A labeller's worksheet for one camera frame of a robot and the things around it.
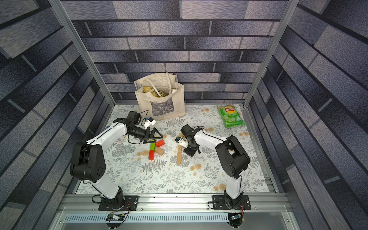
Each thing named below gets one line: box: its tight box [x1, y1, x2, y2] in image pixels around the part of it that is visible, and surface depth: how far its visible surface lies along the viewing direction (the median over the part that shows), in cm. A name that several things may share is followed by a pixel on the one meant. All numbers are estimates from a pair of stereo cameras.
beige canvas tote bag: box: [134, 72, 187, 121], surface depth 100 cm
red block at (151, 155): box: [148, 150, 155, 161], surface depth 92 cm
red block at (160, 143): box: [155, 139, 166, 148], surface depth 97 cm
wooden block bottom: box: [177, 144, 183, 161], surface depth 94 cm
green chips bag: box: [216, 103, 246, 128], surface depth 106 cm
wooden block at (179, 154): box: [176, 152, 182, 165], surface depth 92 cm
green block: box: [149, 142, 156, 151], surface depth 94 cm
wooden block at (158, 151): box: [154, 146, 165, 156], surface depth 94 cm
